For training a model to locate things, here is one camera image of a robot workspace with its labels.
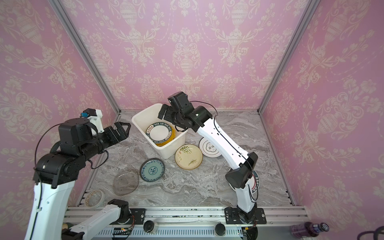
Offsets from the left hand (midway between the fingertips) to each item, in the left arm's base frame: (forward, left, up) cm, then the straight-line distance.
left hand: (124, 128), depth 60 cm
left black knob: (-29, -10, -29) cm, 43 cm away
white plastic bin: (+29, +2, -23) cm, 38 cm away
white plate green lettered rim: (+25, -3, -36) cm, 44 cm away
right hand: (+12, -15, -5) cm, 20 cm away
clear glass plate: (-8, +11, -40) cm, 42 cm away
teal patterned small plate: (0, -3, -39) cm, 40 cm away
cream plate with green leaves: (+9, -25, -40) cm, 48 cm away
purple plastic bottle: (-30, -77, -28) cm, 87 cm away
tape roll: (-17, +25, -40) cm, 50 cm away
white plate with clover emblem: (+14, -37, -39) cm, 55 cm away
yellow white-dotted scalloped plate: (+21, -13, -36) cm, 43 cm away
